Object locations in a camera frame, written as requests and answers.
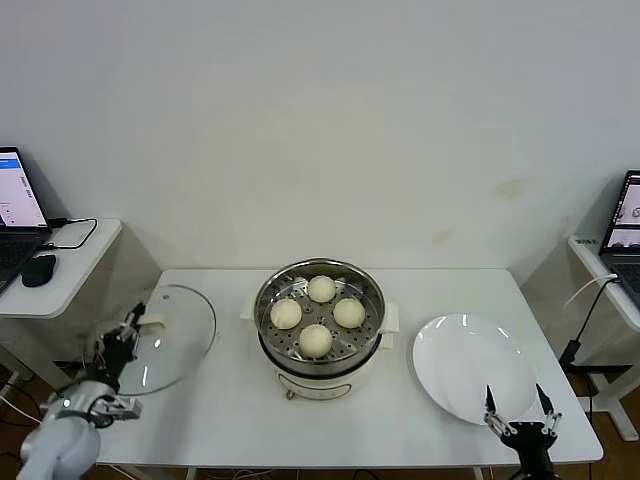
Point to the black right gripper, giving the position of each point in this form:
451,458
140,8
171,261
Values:
530,442

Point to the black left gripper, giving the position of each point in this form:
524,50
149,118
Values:
117,355

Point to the round glass pot lid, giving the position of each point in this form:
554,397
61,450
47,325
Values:
180,325

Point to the white steamed baozi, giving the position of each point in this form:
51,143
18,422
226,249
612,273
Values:
286,313
315,340
321,289
349,312

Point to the stainless steel steamer basket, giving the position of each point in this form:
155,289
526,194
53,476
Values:
370,340

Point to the round white plate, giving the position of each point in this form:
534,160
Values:
465,360

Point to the white side table with mouse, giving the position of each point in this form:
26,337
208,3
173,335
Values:
75,270

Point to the black computer mouse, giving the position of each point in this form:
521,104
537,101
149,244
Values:
39,271

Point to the laptop with dark screen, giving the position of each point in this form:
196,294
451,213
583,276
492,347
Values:
625,270

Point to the laptop with white screen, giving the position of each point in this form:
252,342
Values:
15,200

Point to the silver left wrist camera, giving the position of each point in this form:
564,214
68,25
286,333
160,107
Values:
122,407

